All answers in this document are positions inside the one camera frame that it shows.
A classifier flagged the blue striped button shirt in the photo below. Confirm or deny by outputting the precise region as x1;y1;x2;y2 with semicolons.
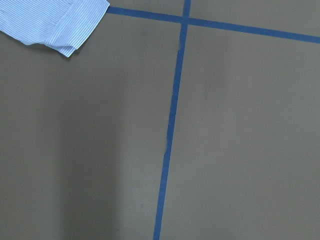
0;0;110;58

